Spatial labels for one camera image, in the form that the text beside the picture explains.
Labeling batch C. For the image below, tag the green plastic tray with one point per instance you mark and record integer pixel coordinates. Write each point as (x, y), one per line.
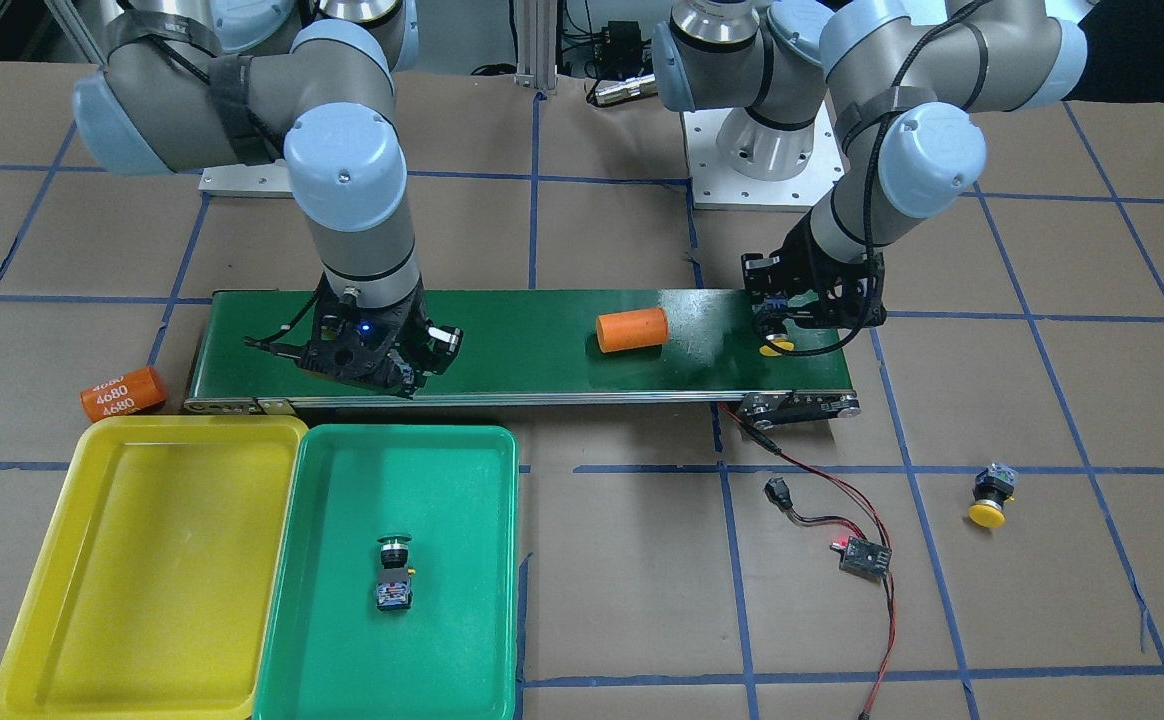
(329, 653)

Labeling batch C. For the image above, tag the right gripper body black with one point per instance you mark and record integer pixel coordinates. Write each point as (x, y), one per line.
(429, 346)

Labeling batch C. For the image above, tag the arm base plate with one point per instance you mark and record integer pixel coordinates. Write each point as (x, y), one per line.
(737, 164)
(269, 181)

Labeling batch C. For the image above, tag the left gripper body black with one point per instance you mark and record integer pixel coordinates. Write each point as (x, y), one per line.
(808, 268)

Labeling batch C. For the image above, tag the green conveyor belt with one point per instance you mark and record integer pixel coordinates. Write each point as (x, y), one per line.
(533, 347)

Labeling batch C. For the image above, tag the small motor controller board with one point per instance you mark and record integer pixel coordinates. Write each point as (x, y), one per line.
(864, 559)

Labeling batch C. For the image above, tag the yellow plastic tray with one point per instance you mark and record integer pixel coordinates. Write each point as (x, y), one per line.
(149, 598)

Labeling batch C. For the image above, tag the orange cylinder with numbers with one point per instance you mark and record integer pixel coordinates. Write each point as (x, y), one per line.
(133, 392)

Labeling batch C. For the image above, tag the plain orange cylinder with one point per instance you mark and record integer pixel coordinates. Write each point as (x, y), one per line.
(632, 329)

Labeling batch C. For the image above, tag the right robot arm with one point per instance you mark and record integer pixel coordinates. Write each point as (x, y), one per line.
(310, 84)

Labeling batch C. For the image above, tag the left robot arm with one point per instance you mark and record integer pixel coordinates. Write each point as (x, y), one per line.
(903, 96)

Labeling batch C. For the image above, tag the yellow push button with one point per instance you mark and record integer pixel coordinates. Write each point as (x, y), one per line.
(994, 486)
(774, 338)

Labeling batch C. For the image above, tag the aluminium frame post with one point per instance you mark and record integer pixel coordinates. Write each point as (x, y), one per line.
(536, 42)

